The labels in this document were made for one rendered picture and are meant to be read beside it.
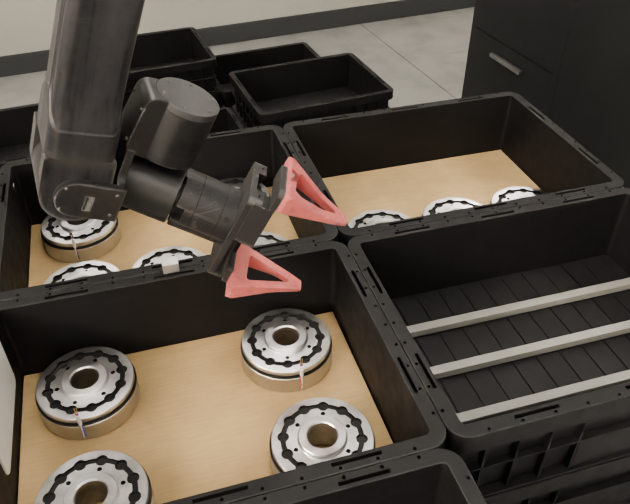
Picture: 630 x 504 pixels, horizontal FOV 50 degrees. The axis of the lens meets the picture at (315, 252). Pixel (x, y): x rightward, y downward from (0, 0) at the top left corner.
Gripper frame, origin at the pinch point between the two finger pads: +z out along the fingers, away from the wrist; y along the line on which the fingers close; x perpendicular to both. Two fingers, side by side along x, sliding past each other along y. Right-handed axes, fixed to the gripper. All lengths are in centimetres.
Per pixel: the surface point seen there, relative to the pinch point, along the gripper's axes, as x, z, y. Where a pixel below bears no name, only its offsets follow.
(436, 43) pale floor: -307, 104, 67
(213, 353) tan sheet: -1.0, -2.9, 20.1
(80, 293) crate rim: -0.4, -19.3, 17.4
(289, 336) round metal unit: -1.9, 4.0, 14.2
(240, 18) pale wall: -310, 3, 106
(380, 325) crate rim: 3.9, 8.9, 2.6
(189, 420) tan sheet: 8.6, -4.1, 20.5
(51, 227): -21.4, -26.2, 29.5
